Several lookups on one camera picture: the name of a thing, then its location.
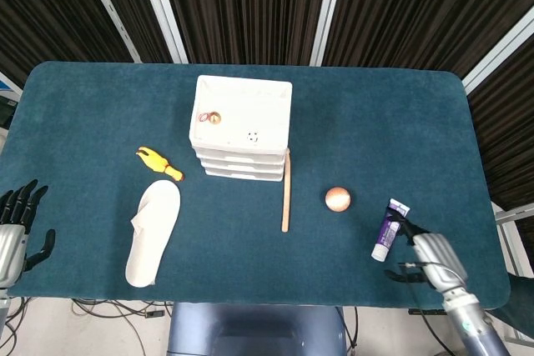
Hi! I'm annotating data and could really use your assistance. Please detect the purple white toothpaste tube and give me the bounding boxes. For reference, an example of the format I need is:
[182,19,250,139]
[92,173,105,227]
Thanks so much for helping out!
[370,198,411,263]

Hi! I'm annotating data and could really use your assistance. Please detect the dark teal cloth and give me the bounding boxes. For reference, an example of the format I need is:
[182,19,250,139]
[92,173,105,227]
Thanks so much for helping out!
[486,274,534,334]

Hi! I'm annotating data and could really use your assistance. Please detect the yellow rubber chicken toy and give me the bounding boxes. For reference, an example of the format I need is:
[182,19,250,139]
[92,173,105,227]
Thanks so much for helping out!
[135,146,185,183]

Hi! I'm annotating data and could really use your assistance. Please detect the dark pleated curtain panel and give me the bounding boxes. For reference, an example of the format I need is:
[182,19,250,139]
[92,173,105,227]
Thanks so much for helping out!
[155,0,335,67]
[0,0,135,88]
[88,0,174,63]
[466,33,534,212]
[323,0,534,78]

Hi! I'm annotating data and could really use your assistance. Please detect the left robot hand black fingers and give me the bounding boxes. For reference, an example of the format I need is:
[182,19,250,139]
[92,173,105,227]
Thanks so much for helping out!
[0,179,57,290]

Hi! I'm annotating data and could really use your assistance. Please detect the clear plastic drawer with dividers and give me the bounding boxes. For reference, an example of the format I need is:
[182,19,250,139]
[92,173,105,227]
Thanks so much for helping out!
[199,159,287,171]

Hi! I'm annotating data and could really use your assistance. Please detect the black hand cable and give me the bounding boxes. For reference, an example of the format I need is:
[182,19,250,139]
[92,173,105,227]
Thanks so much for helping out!
[396,261,465,278]

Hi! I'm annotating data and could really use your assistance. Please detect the blue white box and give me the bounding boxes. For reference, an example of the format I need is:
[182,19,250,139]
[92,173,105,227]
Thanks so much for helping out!
[0,71,23,103]

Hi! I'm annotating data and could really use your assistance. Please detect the tangled floor cables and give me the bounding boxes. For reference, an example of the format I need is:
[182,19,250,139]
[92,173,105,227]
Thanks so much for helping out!
[0,295,173,356]

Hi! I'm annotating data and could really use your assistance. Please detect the aluminium frame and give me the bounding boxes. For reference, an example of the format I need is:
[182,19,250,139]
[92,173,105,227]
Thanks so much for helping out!
[493,201,534,278]

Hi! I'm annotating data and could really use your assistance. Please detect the wooden drumstick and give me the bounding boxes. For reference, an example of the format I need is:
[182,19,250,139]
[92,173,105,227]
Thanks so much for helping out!
[280,147,293,233]

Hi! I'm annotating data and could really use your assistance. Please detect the blue-grey robot torso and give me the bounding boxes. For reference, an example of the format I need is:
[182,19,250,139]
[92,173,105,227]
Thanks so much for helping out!
[166,301,347,356]

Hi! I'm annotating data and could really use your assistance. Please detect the white disposable slipper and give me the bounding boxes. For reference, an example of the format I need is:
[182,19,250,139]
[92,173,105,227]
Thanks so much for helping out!
[124,179,182,289]

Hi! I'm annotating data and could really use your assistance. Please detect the white partition post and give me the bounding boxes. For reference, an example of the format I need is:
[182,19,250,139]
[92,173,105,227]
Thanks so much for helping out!
[310,0,350,67]
[133,0,189,64]
[76,0,142,62]
[461,4,534,97]

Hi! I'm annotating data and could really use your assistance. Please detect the white plastic drawer cabinet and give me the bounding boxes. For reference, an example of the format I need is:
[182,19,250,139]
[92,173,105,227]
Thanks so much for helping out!
[188,74,294,183]

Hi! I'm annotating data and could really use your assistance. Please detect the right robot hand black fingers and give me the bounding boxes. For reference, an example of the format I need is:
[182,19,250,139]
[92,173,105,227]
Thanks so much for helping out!
[383,208,468,291]

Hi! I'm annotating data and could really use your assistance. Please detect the teal table cloth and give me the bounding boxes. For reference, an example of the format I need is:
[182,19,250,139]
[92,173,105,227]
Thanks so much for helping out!
[3,60,512,310]

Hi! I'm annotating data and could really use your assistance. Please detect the orange cork ball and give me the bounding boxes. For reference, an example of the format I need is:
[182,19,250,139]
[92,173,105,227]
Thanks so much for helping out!
[324,186,353,213]

